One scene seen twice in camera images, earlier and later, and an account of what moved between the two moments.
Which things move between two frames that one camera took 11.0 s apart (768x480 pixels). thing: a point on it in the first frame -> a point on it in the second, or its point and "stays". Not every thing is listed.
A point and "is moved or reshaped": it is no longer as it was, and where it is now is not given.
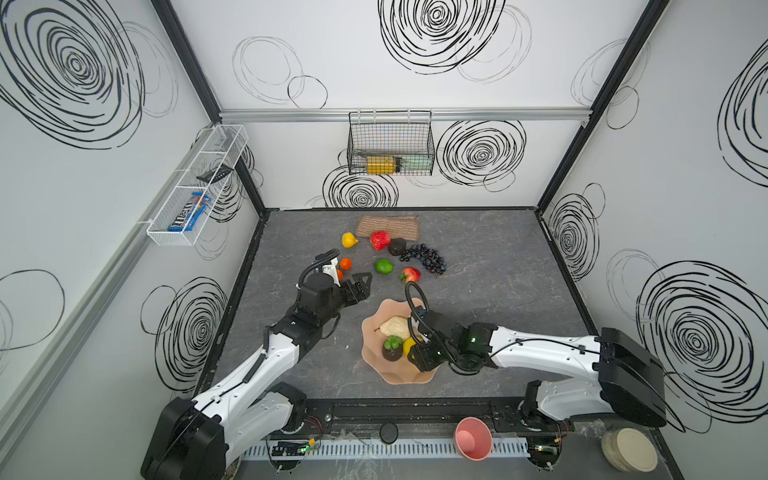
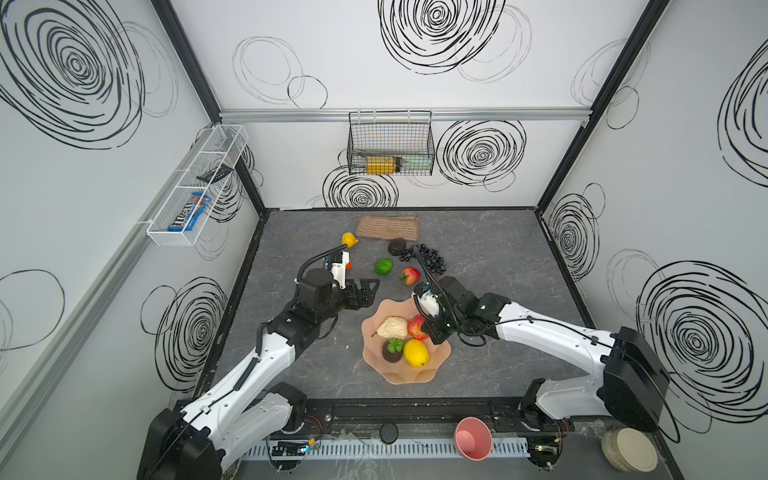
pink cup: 473,438 stays
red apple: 380,240 is moved or reshaped
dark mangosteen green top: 392,347 stays
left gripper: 354,291 stays
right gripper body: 424,354 -> 442,309
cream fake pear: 395,326 stays
